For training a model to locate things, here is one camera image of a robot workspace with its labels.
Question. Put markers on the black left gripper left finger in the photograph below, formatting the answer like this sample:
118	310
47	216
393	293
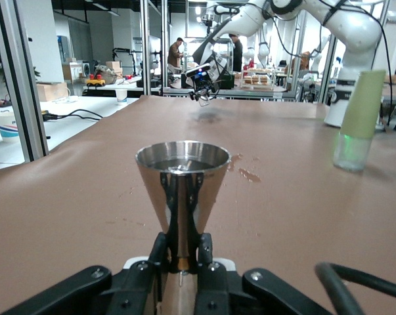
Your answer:
135	288

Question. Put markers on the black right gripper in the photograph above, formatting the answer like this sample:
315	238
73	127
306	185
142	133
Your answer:
205	82

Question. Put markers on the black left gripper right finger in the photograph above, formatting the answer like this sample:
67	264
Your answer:
217	288

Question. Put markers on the small clear glass cup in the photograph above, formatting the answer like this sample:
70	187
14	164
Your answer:
204	101

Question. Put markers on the steel double jigger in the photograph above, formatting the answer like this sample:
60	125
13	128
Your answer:
184	197

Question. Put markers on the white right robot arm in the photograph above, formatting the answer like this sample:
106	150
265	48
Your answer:
348	26

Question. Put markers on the small striped paper cup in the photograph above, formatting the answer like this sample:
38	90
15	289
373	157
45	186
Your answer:
121	98

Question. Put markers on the wide striped paper cup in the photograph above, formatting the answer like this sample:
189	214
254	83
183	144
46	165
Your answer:
7	131

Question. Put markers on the person in brown jacket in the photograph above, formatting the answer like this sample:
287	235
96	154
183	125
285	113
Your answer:
175	52

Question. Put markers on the person in black clothes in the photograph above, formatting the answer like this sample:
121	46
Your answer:
236	52

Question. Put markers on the shelf rack with bread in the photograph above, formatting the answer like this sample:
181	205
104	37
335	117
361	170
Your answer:
256	78

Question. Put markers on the small wet spill patch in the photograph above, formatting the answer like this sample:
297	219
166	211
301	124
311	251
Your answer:
250	175

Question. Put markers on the cardboard box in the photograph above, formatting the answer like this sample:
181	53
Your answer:
51	92
114	64

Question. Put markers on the grey bag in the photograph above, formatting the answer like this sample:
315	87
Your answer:
109	77

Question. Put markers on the brown table mat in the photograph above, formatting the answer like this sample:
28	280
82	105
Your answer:
69	213

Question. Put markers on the yellow box with red buttons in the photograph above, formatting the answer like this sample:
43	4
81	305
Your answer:
96	82

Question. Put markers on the green bottle with clear base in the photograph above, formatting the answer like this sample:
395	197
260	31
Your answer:
365	105

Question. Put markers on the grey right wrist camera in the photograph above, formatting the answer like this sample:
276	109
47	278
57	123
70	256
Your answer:
197	70

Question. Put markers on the aluminium frame post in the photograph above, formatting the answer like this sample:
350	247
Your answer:
23	98
145	49

